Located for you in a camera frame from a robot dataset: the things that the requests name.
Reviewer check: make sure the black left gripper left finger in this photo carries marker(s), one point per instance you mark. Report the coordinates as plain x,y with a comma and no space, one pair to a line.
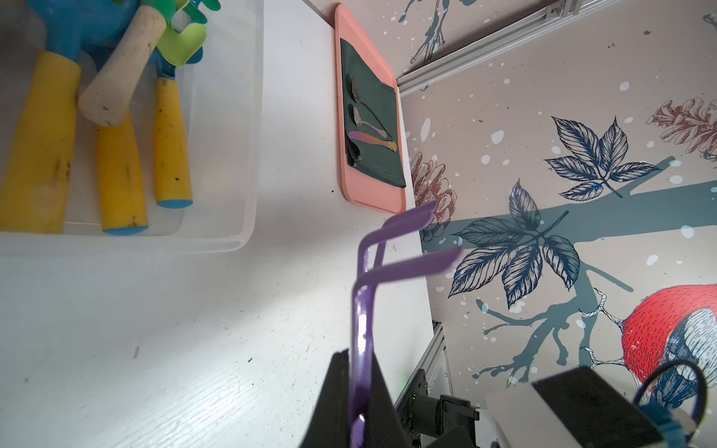
328,426

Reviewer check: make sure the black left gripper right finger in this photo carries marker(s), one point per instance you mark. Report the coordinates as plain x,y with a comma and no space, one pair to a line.
383,428

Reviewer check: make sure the purple rake pink handle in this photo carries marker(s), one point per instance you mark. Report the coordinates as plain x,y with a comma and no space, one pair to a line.
370,274

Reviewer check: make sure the blue rake yellow handle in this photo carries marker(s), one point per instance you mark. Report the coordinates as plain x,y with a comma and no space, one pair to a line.
172,180
35,186
122,200

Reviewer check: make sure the green rake wooden handle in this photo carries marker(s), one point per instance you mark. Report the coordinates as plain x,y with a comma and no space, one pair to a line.
106,100

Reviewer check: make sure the lime rake wooden handle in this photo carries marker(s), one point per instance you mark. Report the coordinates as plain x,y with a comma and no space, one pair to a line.
179,47

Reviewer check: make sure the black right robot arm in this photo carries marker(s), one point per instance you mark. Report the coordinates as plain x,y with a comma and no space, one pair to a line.
577,408

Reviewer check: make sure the clear plastic storage box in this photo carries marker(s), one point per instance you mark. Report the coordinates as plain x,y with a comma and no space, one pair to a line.
221,104

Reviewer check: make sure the pink tray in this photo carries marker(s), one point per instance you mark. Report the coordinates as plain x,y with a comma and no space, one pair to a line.
356,187

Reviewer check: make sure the iridescent spoon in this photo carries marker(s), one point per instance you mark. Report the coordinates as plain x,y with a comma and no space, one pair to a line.
372,140

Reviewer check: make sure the dark green cloth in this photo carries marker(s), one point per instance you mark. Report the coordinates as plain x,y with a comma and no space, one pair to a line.
370,106

